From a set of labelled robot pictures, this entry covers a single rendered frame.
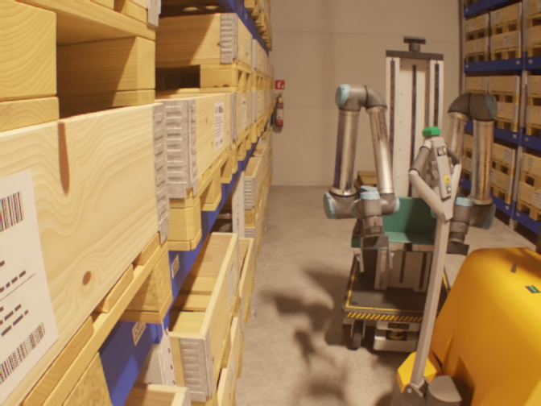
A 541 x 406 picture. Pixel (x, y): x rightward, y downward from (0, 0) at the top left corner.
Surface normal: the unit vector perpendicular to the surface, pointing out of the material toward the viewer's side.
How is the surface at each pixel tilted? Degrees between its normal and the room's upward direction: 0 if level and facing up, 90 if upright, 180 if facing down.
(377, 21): 90
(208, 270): 90
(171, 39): 90
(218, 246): 90
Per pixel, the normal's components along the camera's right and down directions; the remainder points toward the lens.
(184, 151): -0.03, 0.25
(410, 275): -0.25, 0.25
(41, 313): 1.00, 0.01
